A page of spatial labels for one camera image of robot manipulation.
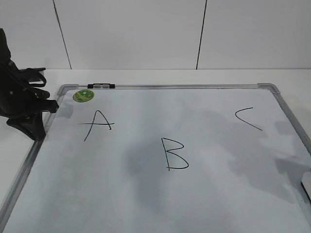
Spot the white rectangular whiteboard eraser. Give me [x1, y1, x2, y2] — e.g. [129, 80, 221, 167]
[301, 171, 311, 201]

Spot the green round magnet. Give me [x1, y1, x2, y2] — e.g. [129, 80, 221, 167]
[73, 89, 95, 103]

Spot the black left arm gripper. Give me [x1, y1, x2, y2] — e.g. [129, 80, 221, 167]
[0, 29, 58, 141]

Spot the white board with aluminium frame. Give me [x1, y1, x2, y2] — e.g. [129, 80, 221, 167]
[0, 83, 311, 233]

